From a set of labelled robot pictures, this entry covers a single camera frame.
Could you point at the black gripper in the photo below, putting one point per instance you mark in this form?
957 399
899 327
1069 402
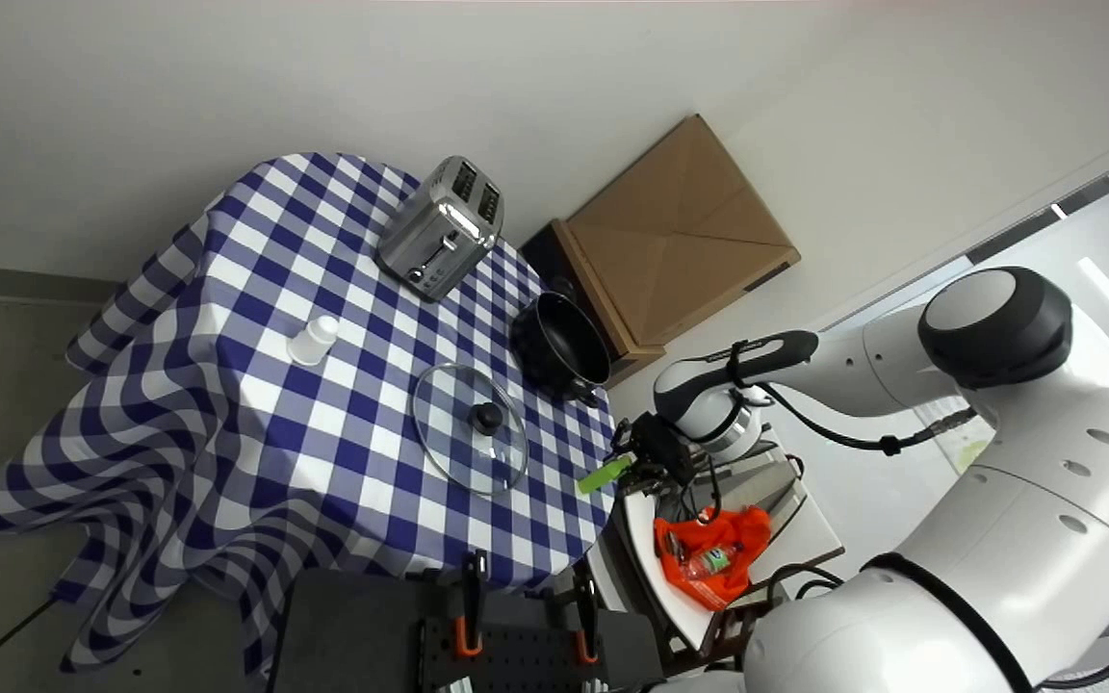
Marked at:
658 446

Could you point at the green plastic bottle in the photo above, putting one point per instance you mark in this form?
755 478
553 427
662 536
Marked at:
605 473

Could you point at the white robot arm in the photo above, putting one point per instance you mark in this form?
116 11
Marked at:
1006 582

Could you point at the small white bottle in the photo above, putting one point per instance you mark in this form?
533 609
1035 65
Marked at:
310 349

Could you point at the black cooking pot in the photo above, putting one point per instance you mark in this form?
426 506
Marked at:
560 350

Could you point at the glass pot lid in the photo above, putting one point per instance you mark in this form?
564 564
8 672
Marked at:
467 427

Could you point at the black orange clamp near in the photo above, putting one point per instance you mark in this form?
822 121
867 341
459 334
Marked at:
586 649

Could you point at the black orange clamp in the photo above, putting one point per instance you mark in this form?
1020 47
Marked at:
586 649
467 621

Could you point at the large brown cardboard box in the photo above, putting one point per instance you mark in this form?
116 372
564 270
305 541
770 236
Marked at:
663 243

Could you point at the black orange clamp far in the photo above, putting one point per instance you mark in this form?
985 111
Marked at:
467 621

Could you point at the stainless steel toaster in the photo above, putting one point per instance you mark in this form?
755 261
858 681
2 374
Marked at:
446 227

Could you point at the blue white checkered tablecloth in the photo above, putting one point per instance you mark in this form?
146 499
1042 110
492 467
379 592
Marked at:
197 453

